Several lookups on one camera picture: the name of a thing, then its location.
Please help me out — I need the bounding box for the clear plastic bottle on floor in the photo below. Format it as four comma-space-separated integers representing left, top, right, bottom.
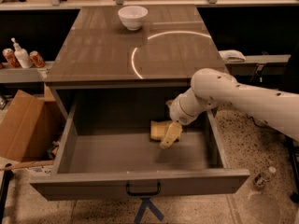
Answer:
253, 166, 277, 189

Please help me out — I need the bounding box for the red soda can right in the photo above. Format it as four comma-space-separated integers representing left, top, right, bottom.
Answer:
29, 50, 46, 68

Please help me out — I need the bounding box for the black metal stand right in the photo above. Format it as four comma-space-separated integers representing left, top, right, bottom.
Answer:
285, 137, 299, 203

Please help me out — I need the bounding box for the brown cardboard box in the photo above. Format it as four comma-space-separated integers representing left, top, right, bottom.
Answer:
0, 90, 64, 161

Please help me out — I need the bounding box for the white ceramic bowl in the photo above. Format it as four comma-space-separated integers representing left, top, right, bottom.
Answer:
118, 6, 149, 31

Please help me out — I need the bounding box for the white soap pump bottle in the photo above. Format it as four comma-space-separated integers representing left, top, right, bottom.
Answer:
11, 37, 33, 69

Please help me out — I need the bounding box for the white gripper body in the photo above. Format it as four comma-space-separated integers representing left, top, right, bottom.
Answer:
168, 89, 219, 126

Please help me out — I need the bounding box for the black cable on floor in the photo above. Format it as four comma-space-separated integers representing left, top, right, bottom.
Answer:
246, 114, 265, 129

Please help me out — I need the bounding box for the open grey top drawer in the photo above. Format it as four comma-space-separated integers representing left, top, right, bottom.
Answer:
31, 88, 249, 201

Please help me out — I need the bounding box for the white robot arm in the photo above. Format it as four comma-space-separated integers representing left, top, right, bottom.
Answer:
166, 68, 299, 141

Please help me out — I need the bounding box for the red soda can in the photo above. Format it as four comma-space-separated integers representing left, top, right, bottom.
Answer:
2, 49, 20, 68
29, 50, 46, 68

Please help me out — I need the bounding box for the wooden stick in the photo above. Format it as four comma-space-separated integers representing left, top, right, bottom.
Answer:
0, 160, 54, 171

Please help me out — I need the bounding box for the grey cabinet with counter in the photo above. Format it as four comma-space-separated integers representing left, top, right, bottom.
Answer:
45, 4, 232, 119

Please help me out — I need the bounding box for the black drawer handle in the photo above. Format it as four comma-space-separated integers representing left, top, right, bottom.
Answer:
125, 182, 162, 197

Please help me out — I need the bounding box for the folded white cloth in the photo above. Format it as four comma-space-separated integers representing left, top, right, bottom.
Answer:
219, 49, 246, 63

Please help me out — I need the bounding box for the grey low shelf ledge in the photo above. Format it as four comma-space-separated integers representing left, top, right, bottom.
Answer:
0, 62, 53, 84

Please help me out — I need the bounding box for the red soda can left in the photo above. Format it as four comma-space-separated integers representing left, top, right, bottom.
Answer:
2, 49, 20, 68

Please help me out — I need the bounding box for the yellow sponge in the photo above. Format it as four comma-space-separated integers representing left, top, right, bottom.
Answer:
150, 120, 174, 141

